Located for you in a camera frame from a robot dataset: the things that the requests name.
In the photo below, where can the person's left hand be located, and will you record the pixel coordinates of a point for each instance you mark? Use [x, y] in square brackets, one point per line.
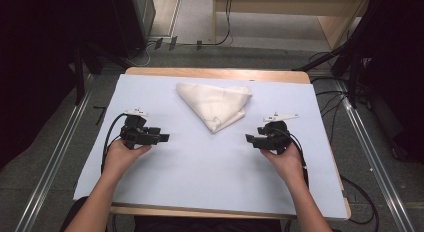
[121, 157]

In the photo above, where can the person's right hand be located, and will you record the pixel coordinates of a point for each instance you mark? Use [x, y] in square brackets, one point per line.
[285, 163]

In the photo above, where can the person's dark clothing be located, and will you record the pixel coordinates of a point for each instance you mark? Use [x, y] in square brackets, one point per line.
[206, 225]

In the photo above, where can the dark cabinet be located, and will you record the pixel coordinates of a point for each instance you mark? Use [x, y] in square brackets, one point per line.
[138, 18]

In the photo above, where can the dark curtain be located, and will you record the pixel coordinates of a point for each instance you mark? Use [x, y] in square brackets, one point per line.
[396, 58]
[36, 58]

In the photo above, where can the metal floor rail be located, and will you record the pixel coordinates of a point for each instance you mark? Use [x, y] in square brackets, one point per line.
[53, 165]
[376, 165]

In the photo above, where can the white mesh zipper bag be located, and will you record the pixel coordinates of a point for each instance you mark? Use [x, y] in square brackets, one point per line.
[216, 103]

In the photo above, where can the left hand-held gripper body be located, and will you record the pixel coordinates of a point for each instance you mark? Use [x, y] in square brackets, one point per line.
[135, 132]

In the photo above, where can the pale paper table sheet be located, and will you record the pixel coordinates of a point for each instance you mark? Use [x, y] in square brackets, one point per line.
[206, 172]

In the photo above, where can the small black floor strips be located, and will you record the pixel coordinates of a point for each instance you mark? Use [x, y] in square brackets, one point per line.
[100, 113]

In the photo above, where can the black stand leg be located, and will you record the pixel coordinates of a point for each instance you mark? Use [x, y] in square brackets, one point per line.
[79, 82]

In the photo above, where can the black stand with legs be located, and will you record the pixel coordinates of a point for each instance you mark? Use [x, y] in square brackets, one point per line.
[350, 55]

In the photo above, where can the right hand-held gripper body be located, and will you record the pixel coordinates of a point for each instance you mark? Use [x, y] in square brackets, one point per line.
[276, 137]

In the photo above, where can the wooden table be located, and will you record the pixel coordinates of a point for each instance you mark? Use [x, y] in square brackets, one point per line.
[216, 72]

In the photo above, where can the light wooden bench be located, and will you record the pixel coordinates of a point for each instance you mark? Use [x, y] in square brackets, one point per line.
[286, 5]

